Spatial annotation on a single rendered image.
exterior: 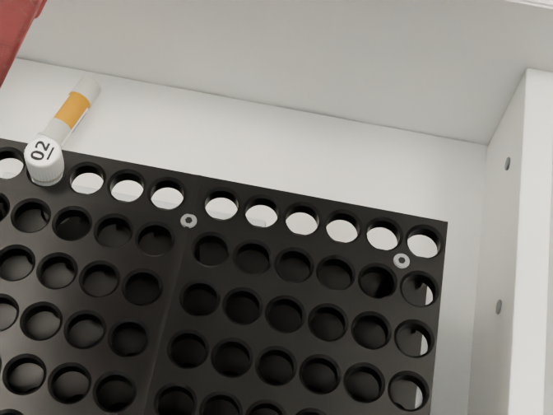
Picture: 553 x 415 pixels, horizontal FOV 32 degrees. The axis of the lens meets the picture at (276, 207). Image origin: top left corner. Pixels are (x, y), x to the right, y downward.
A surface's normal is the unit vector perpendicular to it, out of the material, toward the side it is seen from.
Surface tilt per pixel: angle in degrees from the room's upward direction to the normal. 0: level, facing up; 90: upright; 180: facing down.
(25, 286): 0
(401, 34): 90
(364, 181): 0
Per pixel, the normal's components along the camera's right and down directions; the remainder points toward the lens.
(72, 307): 0.07, -0.48
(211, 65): -0.17, 0.86
